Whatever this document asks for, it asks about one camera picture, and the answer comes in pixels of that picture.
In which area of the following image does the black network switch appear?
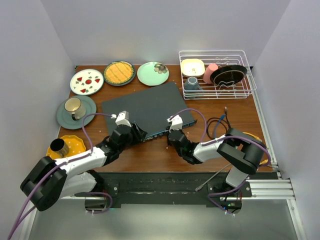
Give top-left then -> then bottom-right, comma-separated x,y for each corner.
101,82 -> 187,141

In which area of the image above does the mint green flower plate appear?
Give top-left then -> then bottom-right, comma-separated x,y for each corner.
137,61 -> 170,87

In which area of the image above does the white wire dish rack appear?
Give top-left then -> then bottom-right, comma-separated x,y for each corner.
178,50 -> 257,100

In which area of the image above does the blue ethernet cable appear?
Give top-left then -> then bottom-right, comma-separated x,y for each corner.
213,114 -> 227,138

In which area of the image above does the yellow woven pattern plate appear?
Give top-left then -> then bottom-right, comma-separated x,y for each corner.
103,61 -> 136,87

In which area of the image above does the cream ceramic mug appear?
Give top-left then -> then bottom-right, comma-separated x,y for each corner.
64,97 -> 86,121

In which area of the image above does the yellow scalloped plate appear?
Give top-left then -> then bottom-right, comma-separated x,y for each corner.
46,135 -> 86,160

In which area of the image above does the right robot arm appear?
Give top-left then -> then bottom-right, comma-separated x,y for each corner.
167,128 -> 269,197

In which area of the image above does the grey green saucer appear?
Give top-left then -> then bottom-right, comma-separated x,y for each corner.
56,95 -> 97,130

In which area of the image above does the grey ethernet cable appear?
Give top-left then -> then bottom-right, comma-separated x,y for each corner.
194,163 -> 232,193

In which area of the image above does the black cable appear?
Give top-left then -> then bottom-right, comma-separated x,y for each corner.
205,106 -> 232,140

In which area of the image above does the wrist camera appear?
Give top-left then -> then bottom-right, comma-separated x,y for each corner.
167,114 -> 183,133
115,111 -> 132,127

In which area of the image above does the black round plate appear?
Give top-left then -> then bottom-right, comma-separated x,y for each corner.
210,65 -> 248,87

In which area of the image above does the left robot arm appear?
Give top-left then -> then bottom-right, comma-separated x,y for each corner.
20,122 -> 147,211

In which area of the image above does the cream square bowl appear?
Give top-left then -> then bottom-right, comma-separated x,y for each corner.
180,58 -> 206,78

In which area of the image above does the yellow ethernet cable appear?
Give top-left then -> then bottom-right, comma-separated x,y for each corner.
242,131 -> 271,167

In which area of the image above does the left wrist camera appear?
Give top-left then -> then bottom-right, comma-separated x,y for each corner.
115,111 -> 132,127

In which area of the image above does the dark bronze mug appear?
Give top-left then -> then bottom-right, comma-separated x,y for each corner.
49,138 -> 69,158

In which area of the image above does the grey blue mug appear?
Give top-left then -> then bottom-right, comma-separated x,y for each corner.
184,76 -> 204,91

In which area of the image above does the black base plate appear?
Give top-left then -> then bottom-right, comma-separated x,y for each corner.
74,172 -> 252,210

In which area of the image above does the white strawberry pattern plate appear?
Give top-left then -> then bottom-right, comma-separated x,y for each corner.
69,68 -> 104,96

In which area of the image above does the pink cup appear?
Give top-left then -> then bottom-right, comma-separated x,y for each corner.
203,63 -> 219,84

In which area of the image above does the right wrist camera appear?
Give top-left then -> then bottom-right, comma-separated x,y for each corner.
167,114 -> 183,133

